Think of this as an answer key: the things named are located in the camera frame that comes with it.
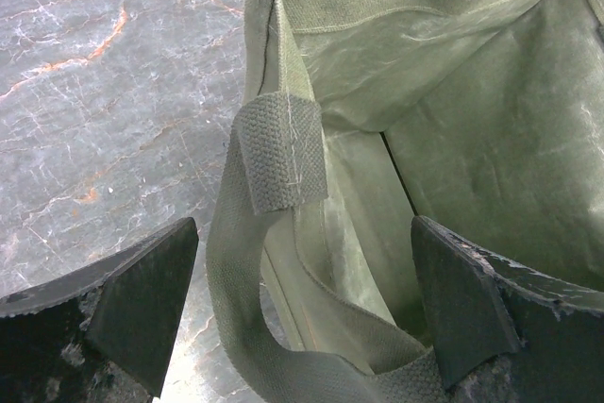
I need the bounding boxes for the green canvas bag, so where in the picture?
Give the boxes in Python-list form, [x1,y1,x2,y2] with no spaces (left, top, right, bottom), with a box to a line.
[206,0,603,402]

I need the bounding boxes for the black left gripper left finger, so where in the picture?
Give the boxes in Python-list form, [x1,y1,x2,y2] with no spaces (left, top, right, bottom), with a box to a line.
[1,217,198,402]

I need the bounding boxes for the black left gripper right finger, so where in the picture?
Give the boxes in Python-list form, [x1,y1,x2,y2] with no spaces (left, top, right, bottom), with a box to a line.
[411,216,603,402]

